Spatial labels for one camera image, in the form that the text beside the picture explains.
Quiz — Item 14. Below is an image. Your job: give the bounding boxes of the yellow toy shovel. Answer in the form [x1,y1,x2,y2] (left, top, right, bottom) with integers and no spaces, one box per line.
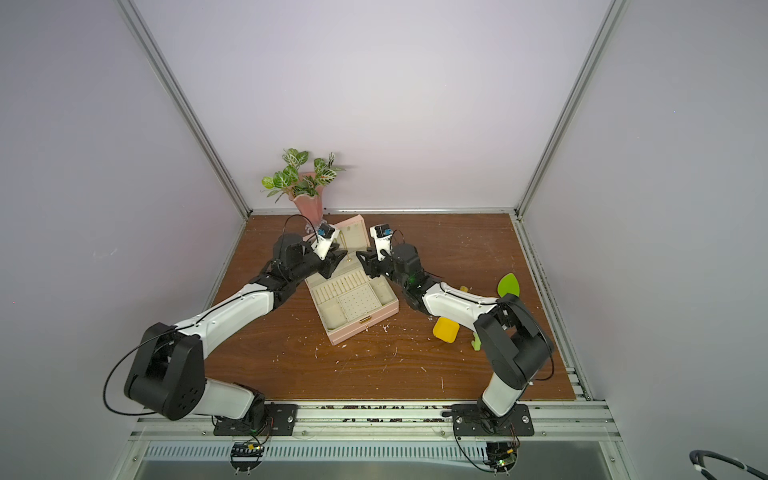
[425,283,471,343]

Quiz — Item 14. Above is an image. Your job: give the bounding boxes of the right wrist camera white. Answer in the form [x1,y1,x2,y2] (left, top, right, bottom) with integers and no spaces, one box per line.
[370,223,394,261]

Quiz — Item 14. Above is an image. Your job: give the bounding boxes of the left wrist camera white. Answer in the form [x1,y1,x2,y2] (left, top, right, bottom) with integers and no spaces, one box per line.
[312,220,339,260]

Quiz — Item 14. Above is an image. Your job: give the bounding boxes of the potted plant pink vase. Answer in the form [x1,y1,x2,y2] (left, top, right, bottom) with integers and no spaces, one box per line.
[261,148,344,227]

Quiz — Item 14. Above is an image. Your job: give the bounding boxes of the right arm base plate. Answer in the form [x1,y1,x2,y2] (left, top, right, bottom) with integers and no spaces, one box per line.
[449,403,535,437]

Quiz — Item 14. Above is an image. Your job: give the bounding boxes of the aluminium front rail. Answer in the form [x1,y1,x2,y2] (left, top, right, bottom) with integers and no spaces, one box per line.
[128,400,622,444]

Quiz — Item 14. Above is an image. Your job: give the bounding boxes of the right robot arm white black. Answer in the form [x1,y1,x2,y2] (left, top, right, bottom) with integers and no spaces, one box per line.
[356,243,554,435]

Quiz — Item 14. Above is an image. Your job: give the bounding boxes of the pink jewelry box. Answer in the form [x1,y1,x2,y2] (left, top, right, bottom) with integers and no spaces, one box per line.
[305,215,399,345]

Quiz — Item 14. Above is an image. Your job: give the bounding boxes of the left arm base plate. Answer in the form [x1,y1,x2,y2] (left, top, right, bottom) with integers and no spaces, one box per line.
[213,402,298,437]

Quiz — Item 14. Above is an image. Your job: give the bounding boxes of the black cable bottom right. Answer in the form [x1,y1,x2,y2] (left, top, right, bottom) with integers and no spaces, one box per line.
[689,449,768,478]

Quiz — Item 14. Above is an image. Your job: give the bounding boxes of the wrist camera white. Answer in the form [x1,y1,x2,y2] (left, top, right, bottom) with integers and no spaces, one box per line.
[312,220,339,260]
[370,223,394,261]

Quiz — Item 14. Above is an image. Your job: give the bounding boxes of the green toy trowel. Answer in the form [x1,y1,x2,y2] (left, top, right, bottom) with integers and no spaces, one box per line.
[497,273,521,298]

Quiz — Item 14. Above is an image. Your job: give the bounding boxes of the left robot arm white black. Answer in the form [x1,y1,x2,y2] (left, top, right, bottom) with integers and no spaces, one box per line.
[123,227,348,437]

